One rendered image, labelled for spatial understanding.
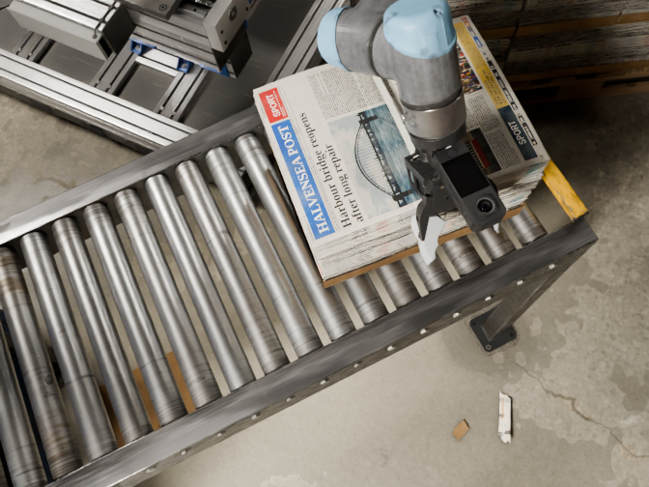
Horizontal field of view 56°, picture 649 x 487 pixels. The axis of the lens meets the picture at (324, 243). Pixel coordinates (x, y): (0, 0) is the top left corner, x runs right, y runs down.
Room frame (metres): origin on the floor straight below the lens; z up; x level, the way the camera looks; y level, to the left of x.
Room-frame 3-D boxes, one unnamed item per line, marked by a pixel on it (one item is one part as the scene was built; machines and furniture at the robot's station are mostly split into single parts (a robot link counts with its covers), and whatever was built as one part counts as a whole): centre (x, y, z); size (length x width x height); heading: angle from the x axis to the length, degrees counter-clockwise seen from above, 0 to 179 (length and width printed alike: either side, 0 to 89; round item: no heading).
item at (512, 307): (0.31, -0.44, 0.34); 0.06 x 0.06 x 0.68; 15
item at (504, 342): (0.31, -0.44, 0.01); 0.14 x 0.13 x 0.01; 15
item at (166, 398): (0.35, 0.37, 0.77); 0.47 x 0.05 x 0.05; 15
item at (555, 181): (0.54, -0.40, 0.81); 0.43 x 0.03 x 0.02; 15
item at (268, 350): (0.40, 0.18, 0.77); 0.47 x 0.05 x 0.05; 15
